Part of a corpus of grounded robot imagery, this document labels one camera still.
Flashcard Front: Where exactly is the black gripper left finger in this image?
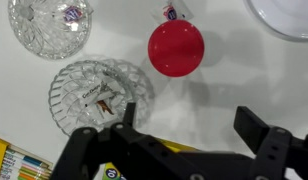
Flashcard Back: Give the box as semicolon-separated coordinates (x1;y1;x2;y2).
48;102;208;180

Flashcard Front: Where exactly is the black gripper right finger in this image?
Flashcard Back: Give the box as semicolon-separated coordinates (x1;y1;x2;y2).
233;105;308;180

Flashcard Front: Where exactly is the clear crystal glass bowl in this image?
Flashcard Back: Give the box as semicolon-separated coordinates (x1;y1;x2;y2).
7;0;94;61

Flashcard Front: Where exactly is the cut glass bowl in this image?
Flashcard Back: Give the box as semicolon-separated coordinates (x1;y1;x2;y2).
48;58;156;138

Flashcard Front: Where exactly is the white printed candy wrapper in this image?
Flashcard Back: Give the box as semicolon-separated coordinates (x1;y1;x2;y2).
81;79;127;109

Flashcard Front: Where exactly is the red capped spice bottle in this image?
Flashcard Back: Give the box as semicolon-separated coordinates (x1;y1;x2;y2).
147;19;206;78

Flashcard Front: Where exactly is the yellow coloured pencil box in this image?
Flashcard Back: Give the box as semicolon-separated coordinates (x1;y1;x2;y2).
0;134;55;180

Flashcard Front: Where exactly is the large white round plate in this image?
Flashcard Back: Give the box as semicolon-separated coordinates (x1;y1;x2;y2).
243;0;308;43

